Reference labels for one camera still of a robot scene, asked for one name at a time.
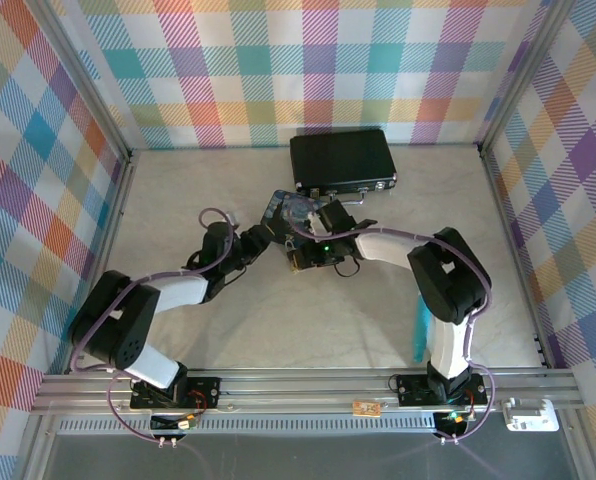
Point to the small brass key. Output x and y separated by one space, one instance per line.
293 270

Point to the small silver padlock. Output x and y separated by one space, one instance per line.
289 246

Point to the blue painting print board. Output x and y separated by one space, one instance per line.
298 202

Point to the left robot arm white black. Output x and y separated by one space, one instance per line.
178 292

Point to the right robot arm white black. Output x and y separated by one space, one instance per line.
378 245

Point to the black hard case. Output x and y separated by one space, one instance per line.
340 160

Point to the teal blue rolled tube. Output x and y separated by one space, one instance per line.
419 340

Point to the small orange label tag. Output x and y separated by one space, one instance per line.
367 408

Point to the vented metal strip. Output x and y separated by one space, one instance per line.
288 426

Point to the plaid cloth backdrop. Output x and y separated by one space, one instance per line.
578 200
288 70
23 200

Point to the aluminium side rail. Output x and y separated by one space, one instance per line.
103 260
513 240

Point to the aluminium mounting rail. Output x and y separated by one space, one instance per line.
303 387

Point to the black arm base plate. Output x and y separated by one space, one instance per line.
413 390
205 392

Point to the aluminium frame post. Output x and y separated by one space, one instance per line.
525 75
85 80

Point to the white corner bracket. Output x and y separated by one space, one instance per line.
533 416

